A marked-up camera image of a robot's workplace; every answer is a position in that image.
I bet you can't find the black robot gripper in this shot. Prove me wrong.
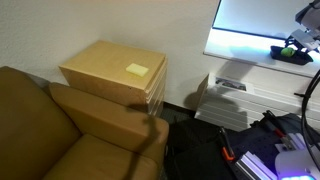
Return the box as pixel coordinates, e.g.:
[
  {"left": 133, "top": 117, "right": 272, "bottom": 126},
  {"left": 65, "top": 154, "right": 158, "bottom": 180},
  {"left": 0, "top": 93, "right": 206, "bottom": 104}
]
[{"left": 285, "top": 29, "right": 319, "bottom": 53}]

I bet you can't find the yellow-green tennis ball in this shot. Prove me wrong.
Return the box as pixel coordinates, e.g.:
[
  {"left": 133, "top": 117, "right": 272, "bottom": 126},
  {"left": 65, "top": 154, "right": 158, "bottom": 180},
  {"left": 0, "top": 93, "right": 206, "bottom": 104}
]
[{"left": 281, "top": 47, "right": 295, "bottom": 57}]

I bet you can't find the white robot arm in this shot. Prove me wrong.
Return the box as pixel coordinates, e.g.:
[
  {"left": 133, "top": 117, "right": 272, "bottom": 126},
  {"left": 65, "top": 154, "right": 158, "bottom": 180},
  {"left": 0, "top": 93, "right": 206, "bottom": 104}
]
[{"left": 270, "top": 0, "right": 320, "bottom": 180}]

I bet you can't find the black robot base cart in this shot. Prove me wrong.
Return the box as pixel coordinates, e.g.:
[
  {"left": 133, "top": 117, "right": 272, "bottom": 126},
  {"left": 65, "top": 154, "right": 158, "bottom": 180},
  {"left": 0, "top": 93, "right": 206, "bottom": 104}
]
[{"left": 218, "top": 112, "right": 320, "bottom": 180}]

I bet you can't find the light wooden nightstand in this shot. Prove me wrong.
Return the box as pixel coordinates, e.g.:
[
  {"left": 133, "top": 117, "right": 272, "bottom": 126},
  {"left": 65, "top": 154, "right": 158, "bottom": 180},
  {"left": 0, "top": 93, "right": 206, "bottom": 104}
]
[{"left": 59, "top": 41, "right": 167, "bottom": 116}]

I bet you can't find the black plastic tray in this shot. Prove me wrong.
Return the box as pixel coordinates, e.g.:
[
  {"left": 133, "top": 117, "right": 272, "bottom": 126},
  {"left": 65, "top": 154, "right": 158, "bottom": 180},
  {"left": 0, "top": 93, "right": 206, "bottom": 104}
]
[{"left": 270, "top": 46, "right": 313, "bottom": 65}]

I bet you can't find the white roller window blind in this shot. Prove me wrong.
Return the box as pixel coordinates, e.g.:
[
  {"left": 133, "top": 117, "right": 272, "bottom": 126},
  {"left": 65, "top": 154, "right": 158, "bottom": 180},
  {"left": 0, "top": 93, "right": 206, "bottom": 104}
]
[{"left": 212, "top": 0, "right": 313, "bottom": 39}]

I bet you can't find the paper label on heater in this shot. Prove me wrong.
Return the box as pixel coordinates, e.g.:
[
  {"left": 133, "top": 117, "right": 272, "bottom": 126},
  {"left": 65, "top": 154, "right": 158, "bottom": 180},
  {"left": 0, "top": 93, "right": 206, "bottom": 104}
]
[{"left": 215, "top": 78, "right": 247, "bottom": 91}]

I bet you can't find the yellow sticky note pad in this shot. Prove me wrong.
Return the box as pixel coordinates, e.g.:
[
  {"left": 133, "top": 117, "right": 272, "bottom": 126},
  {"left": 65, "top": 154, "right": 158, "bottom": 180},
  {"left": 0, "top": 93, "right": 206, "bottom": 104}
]
[{"left": 126, "top": 63, "right": 149, "bottom": 77}]

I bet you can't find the brown leather armchair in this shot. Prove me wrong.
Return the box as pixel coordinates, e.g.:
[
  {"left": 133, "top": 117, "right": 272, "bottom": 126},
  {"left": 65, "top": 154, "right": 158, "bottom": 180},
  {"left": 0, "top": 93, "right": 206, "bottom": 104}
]
[{"left": 0, "top": 66, "right": 169, "bottom": 180}]

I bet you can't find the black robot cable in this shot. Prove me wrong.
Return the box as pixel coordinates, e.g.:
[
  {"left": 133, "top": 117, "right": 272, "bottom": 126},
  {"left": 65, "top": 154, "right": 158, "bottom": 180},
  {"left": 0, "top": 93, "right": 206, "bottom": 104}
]
[{"left": 293, "top": 68, "right": 320, "bottom": 173}]

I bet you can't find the red handled clamp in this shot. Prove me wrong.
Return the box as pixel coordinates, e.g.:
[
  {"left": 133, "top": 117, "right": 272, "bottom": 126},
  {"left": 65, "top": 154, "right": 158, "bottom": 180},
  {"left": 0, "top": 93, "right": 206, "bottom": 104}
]
[{"left": 262, "top": 110, "right": 288, "bottom": 144}]

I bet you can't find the white wall heater unit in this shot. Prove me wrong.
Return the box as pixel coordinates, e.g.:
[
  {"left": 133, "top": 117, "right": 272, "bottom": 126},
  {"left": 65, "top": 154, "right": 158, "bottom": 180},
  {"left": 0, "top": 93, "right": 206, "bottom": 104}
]
[{"left": 194, "top": 73, "right": 320, "bottom": 133}]

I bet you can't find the orange handled clamp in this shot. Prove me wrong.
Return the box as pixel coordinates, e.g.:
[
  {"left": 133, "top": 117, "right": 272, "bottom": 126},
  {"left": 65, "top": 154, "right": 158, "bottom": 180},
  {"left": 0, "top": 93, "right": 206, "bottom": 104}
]
[{"left": 219, "top": 127, "right": 235, "bottom": 161}]

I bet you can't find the aluminium extrusion rail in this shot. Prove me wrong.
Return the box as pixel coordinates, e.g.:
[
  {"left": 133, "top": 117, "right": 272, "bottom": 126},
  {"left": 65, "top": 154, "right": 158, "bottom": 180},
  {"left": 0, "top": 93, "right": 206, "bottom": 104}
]
[{"left": 236, "top": 151, "right": 277, "bottom": 180}]

